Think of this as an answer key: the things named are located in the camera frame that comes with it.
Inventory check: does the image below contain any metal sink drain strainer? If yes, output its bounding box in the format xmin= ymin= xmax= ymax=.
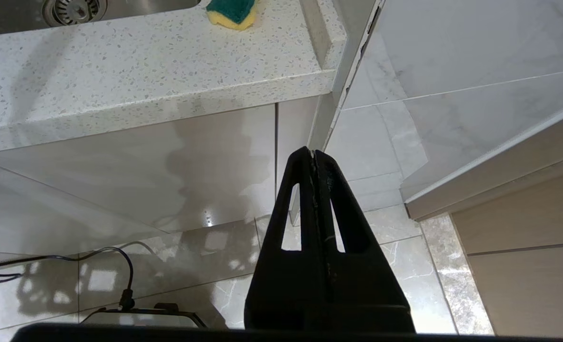
xmin=42 ymin=0 xmax=107 ymax=27

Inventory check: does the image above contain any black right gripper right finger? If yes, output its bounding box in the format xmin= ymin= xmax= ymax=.
xmin=314 ymin=151 xmax=416 ymax=333

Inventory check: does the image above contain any black floor cable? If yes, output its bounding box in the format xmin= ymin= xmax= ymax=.
xmin=0 ymin=246 xmax=137 ymax=312

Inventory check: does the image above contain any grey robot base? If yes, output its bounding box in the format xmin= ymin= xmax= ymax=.
xmin=80 ymin=304 xmax=207 ymax=329

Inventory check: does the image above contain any green and yellow sponge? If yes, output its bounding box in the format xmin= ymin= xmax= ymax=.
xmin=206 ymin=0 xmax=259 ymax=31

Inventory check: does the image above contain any beige wooden cabinet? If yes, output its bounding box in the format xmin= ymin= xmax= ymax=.
xmin=403 ymin=100 xmax=563 ymax=342

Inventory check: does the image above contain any narrow glossy white cabinet panel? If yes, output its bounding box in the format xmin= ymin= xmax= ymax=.
xmin=278 ymin=95 xmax=321 ymax=224

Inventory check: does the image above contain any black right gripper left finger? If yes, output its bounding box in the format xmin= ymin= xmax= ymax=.
xmin=244 ymin=146 xmax=330 ymax=332

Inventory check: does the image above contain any stainless steel sink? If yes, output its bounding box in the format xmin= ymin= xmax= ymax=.
xmin=0 ymin=0 xmax=201 ymax=38

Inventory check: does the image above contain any wide glossy white cabinet door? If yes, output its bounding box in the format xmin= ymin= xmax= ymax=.
xmin=0 ymin=104 xmax=277 ymax=234

